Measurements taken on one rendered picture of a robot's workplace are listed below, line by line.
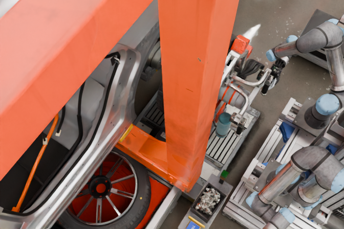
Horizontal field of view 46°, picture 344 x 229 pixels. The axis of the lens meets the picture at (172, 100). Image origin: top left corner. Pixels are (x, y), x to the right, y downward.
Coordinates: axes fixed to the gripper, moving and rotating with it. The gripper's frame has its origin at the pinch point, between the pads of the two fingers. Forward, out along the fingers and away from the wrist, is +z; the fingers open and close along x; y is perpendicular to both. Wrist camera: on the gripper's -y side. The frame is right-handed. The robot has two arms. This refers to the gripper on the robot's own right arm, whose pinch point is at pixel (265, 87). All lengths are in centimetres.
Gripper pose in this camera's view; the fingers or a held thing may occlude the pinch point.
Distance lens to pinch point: 269.9
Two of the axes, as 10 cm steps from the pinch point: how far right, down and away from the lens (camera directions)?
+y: -0.1, -4.3, -9.0
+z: -5.5, 7.6, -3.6
